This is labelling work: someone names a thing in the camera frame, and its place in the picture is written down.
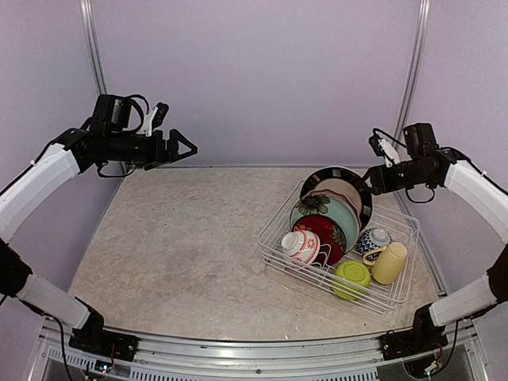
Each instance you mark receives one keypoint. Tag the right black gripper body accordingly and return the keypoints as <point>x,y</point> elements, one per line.
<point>413,176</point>

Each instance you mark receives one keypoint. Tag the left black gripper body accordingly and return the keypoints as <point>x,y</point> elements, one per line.
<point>144,155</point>

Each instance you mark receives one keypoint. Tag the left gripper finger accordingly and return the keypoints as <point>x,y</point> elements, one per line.
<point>176,139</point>
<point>155,163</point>

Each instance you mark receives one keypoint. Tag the black rimmed beige plate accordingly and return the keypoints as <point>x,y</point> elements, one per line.
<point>341,180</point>

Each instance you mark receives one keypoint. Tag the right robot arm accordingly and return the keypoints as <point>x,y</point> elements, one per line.
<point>418,159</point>

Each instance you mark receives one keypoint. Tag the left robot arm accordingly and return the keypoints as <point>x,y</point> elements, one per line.
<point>119,130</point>

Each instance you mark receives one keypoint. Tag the pink scalloped plate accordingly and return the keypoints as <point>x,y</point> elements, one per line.
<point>335,206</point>

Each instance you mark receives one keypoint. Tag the light teal floral plate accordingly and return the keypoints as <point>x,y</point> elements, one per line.
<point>295,215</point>

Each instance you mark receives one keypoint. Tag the blue white patterned cup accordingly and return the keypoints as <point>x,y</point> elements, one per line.
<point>371,239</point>

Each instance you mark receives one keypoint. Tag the red floral bowl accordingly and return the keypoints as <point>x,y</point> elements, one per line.
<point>331,235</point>

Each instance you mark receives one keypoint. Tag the yellow mug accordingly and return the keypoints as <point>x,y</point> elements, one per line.
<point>386,262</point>

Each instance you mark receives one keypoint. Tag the white red patterned bowl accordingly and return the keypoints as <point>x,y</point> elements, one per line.
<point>300,247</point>

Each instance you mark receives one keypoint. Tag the lime green bowl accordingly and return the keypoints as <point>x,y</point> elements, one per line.
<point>351,279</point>

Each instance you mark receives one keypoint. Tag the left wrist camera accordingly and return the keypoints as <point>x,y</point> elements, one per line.
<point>154,119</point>

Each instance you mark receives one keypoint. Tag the white wire dish rack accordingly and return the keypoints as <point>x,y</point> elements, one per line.
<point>373,297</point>

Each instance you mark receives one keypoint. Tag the left aluminium corner post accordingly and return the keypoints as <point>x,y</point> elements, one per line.
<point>93,50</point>

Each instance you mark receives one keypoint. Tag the aluminium corner post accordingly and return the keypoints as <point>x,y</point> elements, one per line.
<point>93,50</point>
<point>416,57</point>

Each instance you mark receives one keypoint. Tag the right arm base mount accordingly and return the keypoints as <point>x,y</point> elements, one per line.
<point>396,345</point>

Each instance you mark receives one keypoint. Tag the right aluminium corner post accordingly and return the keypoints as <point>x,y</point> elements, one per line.
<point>416,57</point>

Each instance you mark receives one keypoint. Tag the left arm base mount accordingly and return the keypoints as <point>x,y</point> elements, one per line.
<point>116,346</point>

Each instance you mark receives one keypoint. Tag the aluminium front rail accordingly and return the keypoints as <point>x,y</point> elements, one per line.
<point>160,357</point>

